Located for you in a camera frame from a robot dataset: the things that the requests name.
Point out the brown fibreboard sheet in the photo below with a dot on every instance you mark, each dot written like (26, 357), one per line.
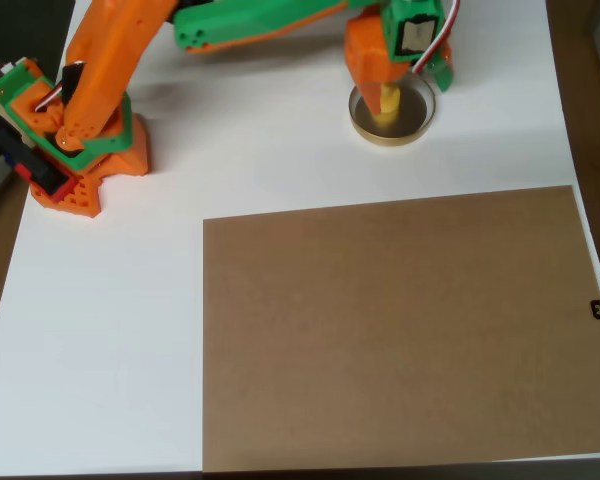
(380, 325)

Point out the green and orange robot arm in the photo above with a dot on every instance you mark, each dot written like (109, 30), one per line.
(105, 60)

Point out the black and red electronics box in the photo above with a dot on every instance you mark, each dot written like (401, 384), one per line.
(30, 165)

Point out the orange robot base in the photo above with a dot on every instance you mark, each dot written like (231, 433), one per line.
(80, 200)

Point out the round gold-rimmed dish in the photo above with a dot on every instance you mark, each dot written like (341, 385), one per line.
(415, 120)

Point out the orange gripper black servo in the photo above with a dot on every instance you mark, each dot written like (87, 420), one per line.
(364, 64)

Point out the small black clip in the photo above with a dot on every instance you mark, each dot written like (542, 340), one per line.
(598, 310)

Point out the small yellow figure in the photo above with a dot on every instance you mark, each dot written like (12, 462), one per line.
(390, 102)

